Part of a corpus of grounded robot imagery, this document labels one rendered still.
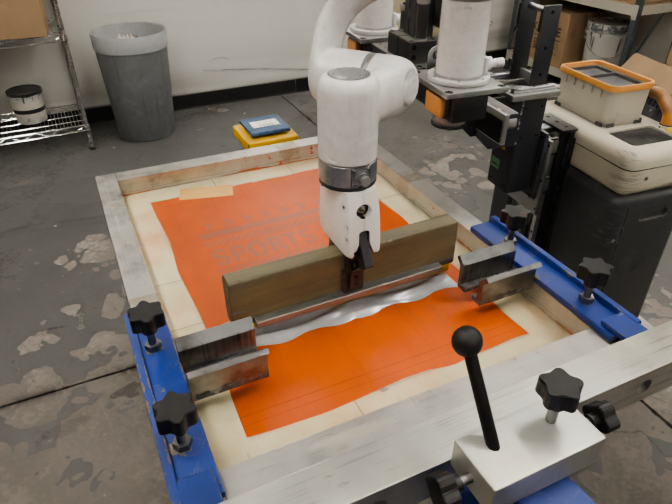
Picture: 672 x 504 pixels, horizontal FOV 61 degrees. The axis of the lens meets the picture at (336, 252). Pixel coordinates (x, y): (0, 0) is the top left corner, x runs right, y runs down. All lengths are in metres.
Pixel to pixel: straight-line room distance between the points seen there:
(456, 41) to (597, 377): 0.72
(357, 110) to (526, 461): 0.40
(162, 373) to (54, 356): 1.67
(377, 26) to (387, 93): 0.88
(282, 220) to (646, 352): 0.63
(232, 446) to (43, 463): 1.39
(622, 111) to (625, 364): 1.12
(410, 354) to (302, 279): 0.18
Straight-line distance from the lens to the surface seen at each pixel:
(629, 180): 1.63
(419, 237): 0.84
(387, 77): 0.71
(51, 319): 2.56
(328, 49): 0.78
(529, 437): 0.56
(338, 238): 0.76
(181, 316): 0.87
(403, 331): 0.82
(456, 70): 1.19
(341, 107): 0.67
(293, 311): 0.79
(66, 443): 2.07
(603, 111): 1.72
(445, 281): 0.92
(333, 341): 0.80
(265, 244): 1.00
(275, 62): 4.62
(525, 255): 0.93
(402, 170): 1.17
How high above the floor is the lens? 1.50
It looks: 34 degrees down
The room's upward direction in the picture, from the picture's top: straight up
